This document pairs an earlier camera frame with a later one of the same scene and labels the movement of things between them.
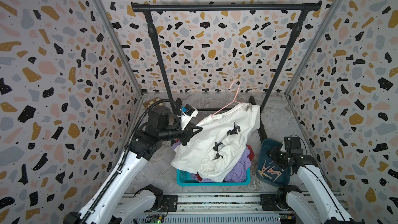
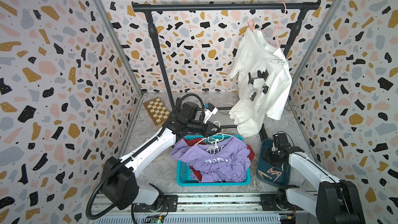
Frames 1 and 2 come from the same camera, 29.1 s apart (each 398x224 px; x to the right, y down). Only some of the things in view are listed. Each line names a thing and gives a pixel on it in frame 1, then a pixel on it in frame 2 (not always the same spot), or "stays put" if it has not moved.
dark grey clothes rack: x=302 y=6 stays put
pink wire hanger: x=235 y=98 → x=274 y=31
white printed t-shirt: x=217 y=149 → x=264 y=81
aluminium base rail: x=222 y=208 stays put
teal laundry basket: x=185 y=179 stays put
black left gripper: x=188 y=133 → x=209 y=126
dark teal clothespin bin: x=268 y=169 stays put
